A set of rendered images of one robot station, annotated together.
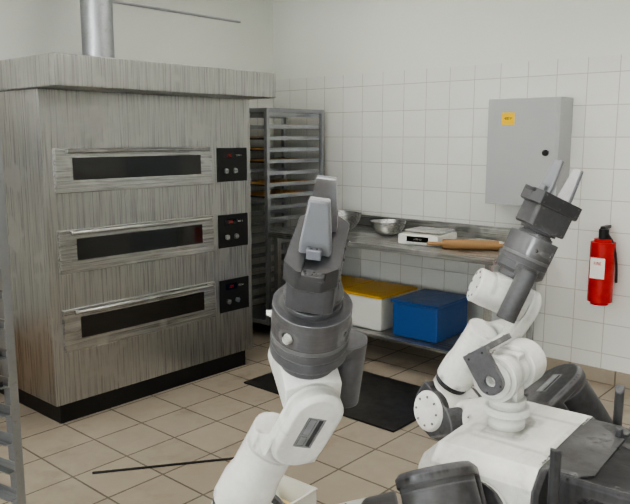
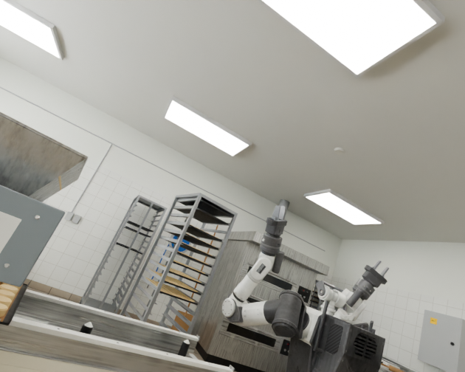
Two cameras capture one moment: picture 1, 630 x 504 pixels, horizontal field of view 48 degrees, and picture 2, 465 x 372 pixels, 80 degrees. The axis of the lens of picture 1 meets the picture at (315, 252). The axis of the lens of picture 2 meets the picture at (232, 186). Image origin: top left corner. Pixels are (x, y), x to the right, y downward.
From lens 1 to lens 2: 72 cm
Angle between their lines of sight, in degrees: 41
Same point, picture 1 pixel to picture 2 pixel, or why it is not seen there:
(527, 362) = (336, 294)
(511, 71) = (438, 301)
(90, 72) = not seen: hidden behind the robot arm
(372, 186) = not seen: hidden behind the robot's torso
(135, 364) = (240, 354)
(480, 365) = (319, 286)
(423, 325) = not seen: outside the picture
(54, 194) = (239, 275)
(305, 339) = (266, 240)
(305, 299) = (269, 228)
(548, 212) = (372, 275)
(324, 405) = (266, 260)
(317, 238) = (275, 215)
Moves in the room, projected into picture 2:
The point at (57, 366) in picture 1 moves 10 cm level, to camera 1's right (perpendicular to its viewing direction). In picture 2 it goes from (214, 336) to (219, 340)
